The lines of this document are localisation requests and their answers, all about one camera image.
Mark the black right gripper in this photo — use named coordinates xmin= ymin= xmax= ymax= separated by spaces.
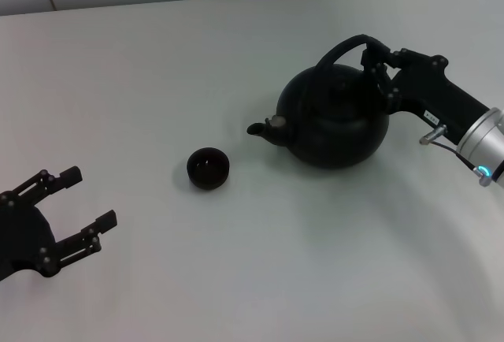
xmin=360 ymin=44 xmax=495 ymax=146

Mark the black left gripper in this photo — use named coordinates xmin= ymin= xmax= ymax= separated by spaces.
xmin=0 ymin=165 xmax=118 ymax=280

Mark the black round teapot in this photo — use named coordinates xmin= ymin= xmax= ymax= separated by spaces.
xmin=246 ymin=34 xmax=391 ymax=169

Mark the small black teacup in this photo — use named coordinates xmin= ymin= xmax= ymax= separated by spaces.
xmin=186 ymin=147 xmax=232 ymax=191

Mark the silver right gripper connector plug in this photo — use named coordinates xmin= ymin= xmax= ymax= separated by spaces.
xmin=419 ymin=124 xmax=448 ymax=145

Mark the thin dark right gripper cable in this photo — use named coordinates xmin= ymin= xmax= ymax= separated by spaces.
xmin=431 ymin=139 xmax=491 ymax=188

